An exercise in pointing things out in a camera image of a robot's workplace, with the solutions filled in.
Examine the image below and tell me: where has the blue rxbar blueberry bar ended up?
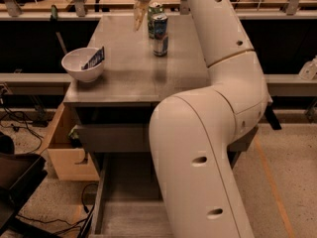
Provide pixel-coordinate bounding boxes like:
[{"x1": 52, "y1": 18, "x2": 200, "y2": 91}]
[{"x1": 81, "y1": 48, "x2": 105, "y2": 70}]

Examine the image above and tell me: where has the white bowl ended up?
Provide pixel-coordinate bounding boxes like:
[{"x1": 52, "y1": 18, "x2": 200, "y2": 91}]
[{"x1": 61, "y1": 48, "x2": 104, "y2": 82}]

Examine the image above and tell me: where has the grey metal counter cabinet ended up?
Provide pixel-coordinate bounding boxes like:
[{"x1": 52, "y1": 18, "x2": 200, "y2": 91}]
[{"x1": 63, "y1": 14, "x2": 273, "y2": 238}]

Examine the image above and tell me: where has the green soda can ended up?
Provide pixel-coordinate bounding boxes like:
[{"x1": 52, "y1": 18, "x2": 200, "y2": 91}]
[{"x1": 148, "y1": 2, "x2": 164, "y2": 39}]

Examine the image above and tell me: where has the upper grey drawer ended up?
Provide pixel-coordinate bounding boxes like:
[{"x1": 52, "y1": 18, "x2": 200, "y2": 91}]
[{"x1": 74, "y1": 124, "x2": 258, "y2": 154}]

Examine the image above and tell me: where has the light wooden box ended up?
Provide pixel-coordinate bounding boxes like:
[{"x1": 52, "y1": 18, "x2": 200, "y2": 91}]
[{"x1": 40, "y1": 103, "x2": 99, "y2": 181}]

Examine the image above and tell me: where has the black bin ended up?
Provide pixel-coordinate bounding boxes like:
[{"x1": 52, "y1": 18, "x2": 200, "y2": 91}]
[{"x1": 0, "y1": 133, "x2": 47, "y2": 234}]

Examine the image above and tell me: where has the open lower grey drawer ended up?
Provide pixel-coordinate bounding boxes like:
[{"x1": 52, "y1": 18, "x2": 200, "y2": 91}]
[{"x1": 89, "y1": 153, "x2": 173, "y2": 238}]

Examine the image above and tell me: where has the green handled tool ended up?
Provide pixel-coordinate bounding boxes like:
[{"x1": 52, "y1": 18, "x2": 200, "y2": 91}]
[{"x1": 50, "y1": 5, "x2": 69, "y2": 63}]

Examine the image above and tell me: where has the black floor cable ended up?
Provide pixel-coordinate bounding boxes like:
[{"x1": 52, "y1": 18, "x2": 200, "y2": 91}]
[{"x1": 0, "y1": 102, "x2": 45, "y2": 155}]

